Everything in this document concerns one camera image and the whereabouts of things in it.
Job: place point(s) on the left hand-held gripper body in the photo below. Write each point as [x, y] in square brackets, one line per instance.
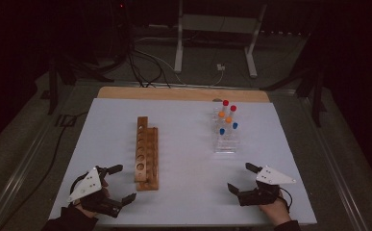
[89, 186]

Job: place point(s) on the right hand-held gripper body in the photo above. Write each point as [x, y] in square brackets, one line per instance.
[271, 176]

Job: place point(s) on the clear acrylic test tube rack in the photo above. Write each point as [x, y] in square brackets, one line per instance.
[226, 146]

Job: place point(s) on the wooden test tube rack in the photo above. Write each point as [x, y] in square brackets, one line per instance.
[151, 160]

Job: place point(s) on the blue-capped test tube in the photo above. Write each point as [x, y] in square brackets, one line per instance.
[235, 125]
[222, 131]

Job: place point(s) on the red-capped test tube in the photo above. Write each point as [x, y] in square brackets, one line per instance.
[226, 102]
[233, 108]

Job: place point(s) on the person's left hand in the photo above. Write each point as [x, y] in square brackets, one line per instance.
[86, 212]

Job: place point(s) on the person's right hand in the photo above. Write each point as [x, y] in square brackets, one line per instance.
[275, 211]

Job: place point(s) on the black tripod stand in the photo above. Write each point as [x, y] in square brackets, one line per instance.
[317, 102]
[53, 89]

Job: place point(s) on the white plug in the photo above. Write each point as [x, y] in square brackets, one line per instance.
[220, 67]

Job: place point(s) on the aluminium frame rail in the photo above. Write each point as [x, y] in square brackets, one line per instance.
[186, 86]
[23, 163]
[331, 166]

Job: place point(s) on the black floor bracket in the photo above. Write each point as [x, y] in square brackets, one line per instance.
[66, 120]

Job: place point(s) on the grey metal desk frame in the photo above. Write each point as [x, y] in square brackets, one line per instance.
[178, 48]

